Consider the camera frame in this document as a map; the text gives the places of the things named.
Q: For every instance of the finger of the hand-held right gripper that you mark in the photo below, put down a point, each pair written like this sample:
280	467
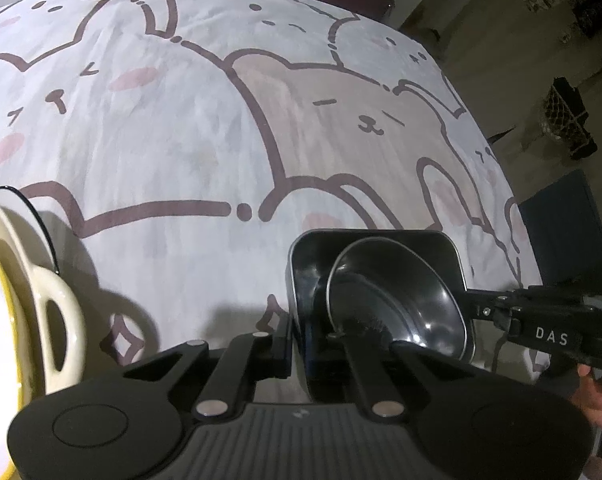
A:
491	307

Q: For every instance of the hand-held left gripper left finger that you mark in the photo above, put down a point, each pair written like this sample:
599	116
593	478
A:
283	347

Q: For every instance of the bear print tablecloth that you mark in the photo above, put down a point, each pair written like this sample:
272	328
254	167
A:
181	135

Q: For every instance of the round steel bowl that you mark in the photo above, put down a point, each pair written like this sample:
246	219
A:
396	300

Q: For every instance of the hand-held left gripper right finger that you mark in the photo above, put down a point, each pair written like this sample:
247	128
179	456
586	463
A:
363	377

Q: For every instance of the dark floor basket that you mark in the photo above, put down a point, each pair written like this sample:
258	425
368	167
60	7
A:
568	115

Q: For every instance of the person's right hand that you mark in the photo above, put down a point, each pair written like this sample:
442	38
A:
596	400

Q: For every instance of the square steel container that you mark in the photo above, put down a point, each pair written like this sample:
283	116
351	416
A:
311	270

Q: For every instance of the white leaf print plate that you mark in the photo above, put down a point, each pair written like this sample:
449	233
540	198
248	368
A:
23	205

